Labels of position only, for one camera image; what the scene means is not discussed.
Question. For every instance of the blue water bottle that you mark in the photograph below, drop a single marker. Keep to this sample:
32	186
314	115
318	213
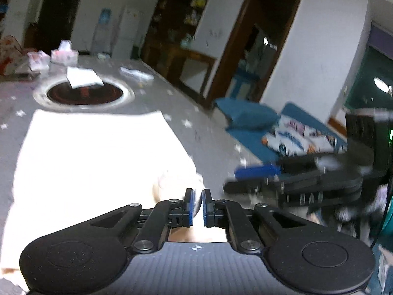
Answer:
105	17

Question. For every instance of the cream fleece garment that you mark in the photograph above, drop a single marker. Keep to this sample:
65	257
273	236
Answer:
92	166

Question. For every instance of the round black induction cooker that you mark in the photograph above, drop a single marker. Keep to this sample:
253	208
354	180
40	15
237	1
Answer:
92	94

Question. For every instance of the red patterned bag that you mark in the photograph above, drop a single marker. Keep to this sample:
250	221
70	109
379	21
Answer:
12	55

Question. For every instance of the small pink white tissue box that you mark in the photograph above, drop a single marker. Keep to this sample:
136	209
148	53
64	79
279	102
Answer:
38	60

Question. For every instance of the wooden side table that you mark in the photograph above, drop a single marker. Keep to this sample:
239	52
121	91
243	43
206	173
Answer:
196	55

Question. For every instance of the black smartphone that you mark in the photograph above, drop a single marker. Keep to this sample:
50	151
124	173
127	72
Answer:
24	74

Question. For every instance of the dark window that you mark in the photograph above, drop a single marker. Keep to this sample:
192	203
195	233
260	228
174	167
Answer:
368	80

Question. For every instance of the white refrigerator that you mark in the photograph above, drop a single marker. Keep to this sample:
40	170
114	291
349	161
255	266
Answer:
126	30

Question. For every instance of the white tissue paper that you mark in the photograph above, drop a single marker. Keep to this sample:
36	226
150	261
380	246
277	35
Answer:
81	76

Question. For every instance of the dark wooden door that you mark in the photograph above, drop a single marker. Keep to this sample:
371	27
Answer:
58	12

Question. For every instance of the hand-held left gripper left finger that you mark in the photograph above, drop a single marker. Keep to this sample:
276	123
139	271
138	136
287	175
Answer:
190	210

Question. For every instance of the white water dispenser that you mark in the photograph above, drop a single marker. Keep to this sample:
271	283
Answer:
101	38

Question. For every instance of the patterned pillow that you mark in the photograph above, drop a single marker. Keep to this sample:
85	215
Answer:
294	135

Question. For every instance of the blue sofa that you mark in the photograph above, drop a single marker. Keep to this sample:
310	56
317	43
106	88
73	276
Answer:
245	113

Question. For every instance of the white remote control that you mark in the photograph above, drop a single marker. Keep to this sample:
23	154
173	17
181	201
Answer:
136	73

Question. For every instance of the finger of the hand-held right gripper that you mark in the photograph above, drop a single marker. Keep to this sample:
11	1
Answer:
245	186
258	171

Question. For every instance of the wooden shelf cabinet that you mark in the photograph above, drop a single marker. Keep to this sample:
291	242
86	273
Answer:
172	12

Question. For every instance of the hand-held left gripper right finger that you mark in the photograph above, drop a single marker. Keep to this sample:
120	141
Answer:
207	212

